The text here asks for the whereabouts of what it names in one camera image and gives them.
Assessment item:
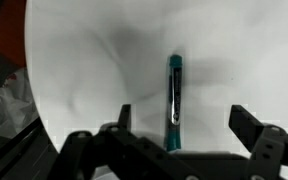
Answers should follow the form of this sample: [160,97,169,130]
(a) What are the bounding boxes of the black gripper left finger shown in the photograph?
[118,104,131,130]

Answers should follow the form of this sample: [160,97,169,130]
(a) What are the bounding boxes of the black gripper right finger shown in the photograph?
[229,105,264,152]

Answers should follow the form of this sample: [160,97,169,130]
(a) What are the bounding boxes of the teal marker pen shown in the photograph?
[166,54,183,151]

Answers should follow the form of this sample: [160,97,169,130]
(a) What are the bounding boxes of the white plastic bag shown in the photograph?
[0,68,39,139]

